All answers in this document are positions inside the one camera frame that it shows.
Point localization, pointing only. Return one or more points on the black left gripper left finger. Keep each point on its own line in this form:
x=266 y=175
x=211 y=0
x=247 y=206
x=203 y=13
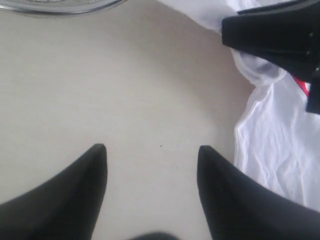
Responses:
x=66 y=207

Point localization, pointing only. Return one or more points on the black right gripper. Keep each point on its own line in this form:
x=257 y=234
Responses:
x=285 y=34

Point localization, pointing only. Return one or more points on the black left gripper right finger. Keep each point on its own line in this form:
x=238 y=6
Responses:
x=238 y=208

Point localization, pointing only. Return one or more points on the metal wire mesh basket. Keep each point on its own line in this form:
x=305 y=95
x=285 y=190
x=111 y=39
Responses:
x=57 y=7

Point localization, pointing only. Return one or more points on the white t-shirt red print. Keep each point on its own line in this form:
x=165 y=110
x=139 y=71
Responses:
x=277 y=143

